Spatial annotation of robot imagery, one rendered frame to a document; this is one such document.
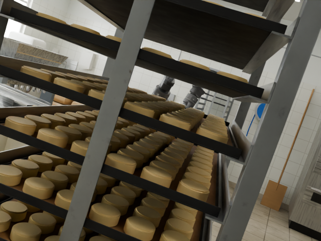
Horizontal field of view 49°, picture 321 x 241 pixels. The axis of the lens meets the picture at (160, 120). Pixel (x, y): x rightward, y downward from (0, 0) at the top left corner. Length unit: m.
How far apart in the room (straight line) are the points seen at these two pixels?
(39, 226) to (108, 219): 0.17
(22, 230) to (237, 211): 0.37
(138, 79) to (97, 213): 6.27
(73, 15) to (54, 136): 7.25
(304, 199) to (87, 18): 5.27
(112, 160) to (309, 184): 4.79
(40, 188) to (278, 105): 0.39
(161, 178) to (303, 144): 5.71
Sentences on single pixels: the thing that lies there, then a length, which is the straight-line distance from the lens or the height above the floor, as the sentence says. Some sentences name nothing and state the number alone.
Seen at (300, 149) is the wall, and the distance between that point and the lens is 6.21.
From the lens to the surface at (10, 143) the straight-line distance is 2.80.
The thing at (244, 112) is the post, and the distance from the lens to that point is 1.10.
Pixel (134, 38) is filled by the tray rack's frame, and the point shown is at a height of 1.42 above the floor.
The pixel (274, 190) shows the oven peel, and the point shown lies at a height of 0.29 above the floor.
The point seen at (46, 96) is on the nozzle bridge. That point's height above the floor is 0.93.
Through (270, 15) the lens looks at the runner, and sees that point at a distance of 0.78.
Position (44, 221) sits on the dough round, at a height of 1.06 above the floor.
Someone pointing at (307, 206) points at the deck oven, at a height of 0.39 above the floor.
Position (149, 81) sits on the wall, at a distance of 6.72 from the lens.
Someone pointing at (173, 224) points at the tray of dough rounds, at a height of 1.15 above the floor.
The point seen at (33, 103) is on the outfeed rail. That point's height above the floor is 0.87.
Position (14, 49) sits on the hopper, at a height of 1.26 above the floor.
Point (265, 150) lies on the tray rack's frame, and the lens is 0.50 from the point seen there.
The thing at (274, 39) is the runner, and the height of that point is 1.49.
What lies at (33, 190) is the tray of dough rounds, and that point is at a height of 1.15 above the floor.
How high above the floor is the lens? 1.38
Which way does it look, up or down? 6 degrees down
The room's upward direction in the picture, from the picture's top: 18 degrees clockwise
